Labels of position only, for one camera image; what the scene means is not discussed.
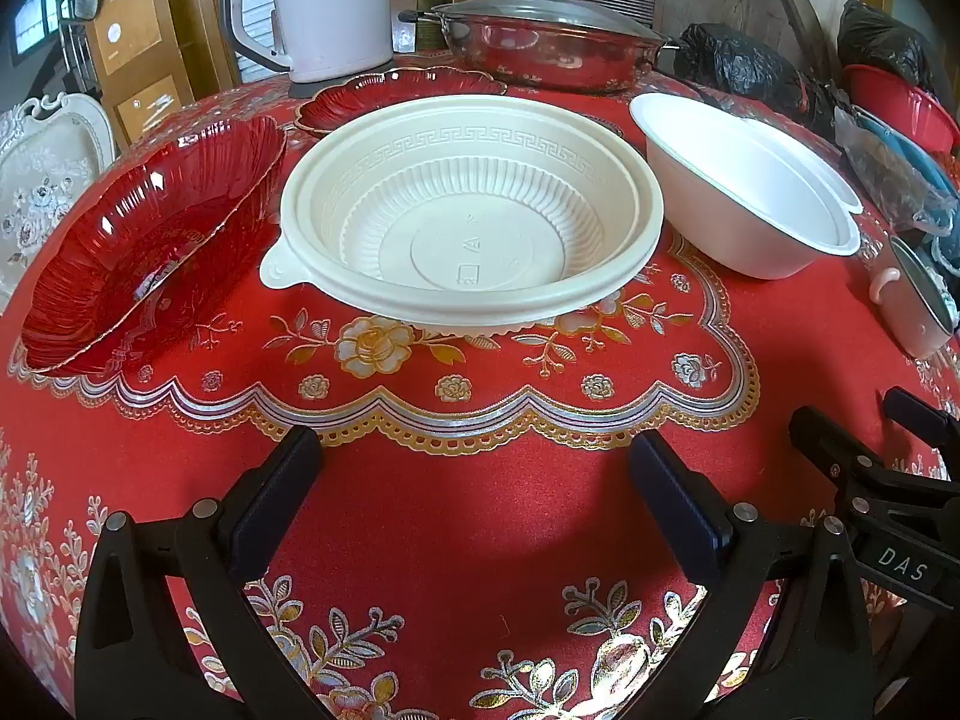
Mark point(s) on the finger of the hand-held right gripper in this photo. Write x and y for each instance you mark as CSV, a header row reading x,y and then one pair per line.
x,y
926,424
840,457

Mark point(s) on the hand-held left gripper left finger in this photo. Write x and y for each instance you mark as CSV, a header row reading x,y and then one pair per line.
x,y
274,510

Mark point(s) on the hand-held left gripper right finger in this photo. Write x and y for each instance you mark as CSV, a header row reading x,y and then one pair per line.
x,y
686,517

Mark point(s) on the white paper bowl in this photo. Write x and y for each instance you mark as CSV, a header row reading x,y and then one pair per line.
x,y
720,187

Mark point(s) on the large red ribbed glass plate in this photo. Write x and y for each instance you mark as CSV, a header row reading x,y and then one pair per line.
x,y
150,240

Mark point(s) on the cream plastic bowl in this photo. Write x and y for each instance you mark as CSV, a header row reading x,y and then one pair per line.
x,y
465,240

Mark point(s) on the small red scalloped plate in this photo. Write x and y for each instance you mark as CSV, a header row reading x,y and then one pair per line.
x,y
352,101

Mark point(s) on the pink lidded cup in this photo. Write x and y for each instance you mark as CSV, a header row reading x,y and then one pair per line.
x,y
919,307

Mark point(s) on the red floral tablecloth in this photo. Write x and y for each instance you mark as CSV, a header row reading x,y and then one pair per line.
x,y
480,465

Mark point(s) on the red plastic basin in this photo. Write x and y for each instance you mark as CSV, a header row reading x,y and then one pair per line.
x,y
915,116

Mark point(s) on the black plastic bag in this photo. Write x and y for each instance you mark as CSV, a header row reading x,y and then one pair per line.
x,y
750,67
885,37

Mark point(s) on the white ornate chair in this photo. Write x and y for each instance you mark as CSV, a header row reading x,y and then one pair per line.
x,y
45,180

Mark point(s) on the steel pot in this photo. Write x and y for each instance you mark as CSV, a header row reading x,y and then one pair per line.
x,y
555,60

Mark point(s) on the white electric kettle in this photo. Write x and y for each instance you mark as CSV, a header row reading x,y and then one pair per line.
x,y
330,7

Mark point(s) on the glass pot lid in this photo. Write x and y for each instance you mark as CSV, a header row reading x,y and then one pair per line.
x,y
555,15

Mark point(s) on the brown cardboard box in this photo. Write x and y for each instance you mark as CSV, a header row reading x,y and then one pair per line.
x,y
127,7

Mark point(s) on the window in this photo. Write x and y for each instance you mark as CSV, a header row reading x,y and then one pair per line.
x,y
41,11

